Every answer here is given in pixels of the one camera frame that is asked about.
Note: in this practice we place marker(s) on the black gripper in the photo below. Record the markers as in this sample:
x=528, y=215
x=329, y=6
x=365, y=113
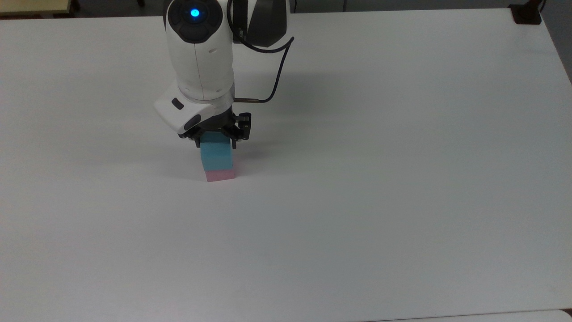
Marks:
x=237, y=123

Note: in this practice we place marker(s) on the blue cube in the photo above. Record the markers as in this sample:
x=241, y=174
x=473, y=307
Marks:
x=216, y=154

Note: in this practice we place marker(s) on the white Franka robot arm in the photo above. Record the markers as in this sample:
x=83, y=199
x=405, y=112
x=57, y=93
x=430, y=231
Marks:
x=201, y=58

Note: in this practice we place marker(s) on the pink cube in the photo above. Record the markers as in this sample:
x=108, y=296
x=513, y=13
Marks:
x=221, y=175

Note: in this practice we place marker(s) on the wooden furniture piece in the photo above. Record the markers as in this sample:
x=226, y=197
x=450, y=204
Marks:
x=31, y=6

